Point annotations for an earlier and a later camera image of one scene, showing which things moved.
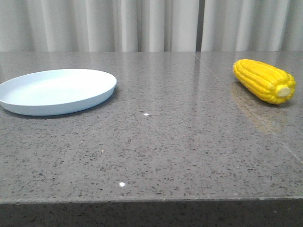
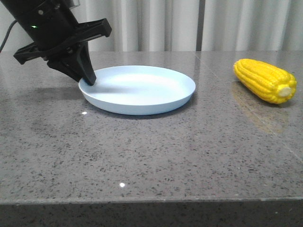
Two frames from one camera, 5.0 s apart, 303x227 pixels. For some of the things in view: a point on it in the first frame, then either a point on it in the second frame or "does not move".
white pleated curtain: x=151 y=25 does not move
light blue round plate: x=51 y=91 to x=138 y=89
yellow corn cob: x=268 y=83 does not move
